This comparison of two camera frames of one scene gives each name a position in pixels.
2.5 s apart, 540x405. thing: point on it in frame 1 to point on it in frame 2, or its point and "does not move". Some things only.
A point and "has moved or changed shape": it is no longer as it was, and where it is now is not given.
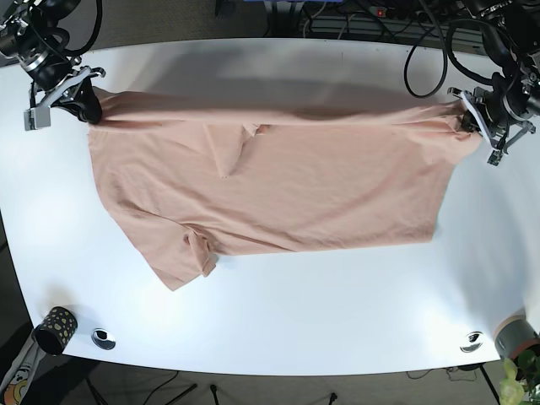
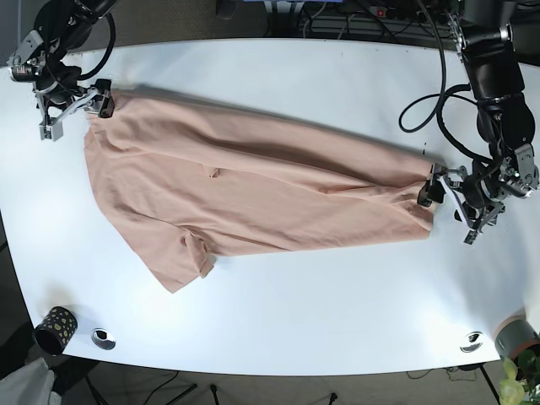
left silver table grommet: x=101 y=338 does not move
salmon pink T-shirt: x=195 y=175 has moved or changed shape
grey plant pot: x=514 y=334 does not move
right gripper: x=496 y=136 to x=479 y=216
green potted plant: x=521 y=381 does not move
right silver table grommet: x=473 y=342 does not move
